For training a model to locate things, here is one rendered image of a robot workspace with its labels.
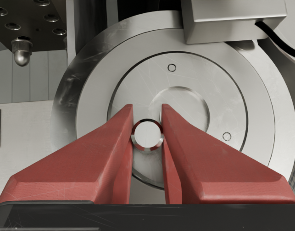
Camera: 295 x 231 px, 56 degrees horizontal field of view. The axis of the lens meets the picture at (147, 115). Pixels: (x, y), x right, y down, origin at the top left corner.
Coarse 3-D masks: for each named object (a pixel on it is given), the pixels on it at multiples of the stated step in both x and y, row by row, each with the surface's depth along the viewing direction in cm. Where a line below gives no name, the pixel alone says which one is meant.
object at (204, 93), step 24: (144, 72) 15; (168, 72) 15; (192, 72) 15; (216, 72) 15; (120, 96) 15; (144, 96) 15; (168, 96) 15; (192, 96) 15; (216, 96) 15; (240, 96) 15; (192, 120) 15; (216, 120) 15; (240, 120) 15; (240, 144) 14; (144, 168) 14
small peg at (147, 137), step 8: (144, 120) 12; (152, 120) 12; (136, 128) 12; (144, 128) 12; (152, 128) 12; (160, 128) 12; (136, 136) 12; (144, 136) 12; (152, 136) 12; (160, 136) 12; (136, 144) 12; (144, 144) 12; (152, 144) 12; (160, 144) 12; (144, 152) 13; (152, 152) 14
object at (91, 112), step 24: (120, 48) 17; (144, 48) 17; (168, 48) 17; (192, 48) 17; (216, 48) 17; (96, 72) 16; (120, 72) 16; (240, 72) 16; (96, 96) 16; (264, 96) 16; (96, 120) 16; (264, 120) 16; (264, 144) 16; (144, 192) 15
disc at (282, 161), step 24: (120, 24) 18; (144, 24) 18; (168, 24) 18; (96, 48) 17; (240, 48) 18; (72, 72) 17; (264, 72) 17; (72, 96) 17; (288, 96) 17; (72, 120) 16; (288, 120) 17; (288, 144) 16; (288, 168) 16
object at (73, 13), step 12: (72, 0) 18; (84, 0) 23; (96, 0) 32; (72, 12) 18; (84, 12) 23; (96, 12) 31; (72, 24) 18; (84, 24) 22; (96, 24) 30; (72, 36) 18; (84, 36) 22; (72, 48) 18
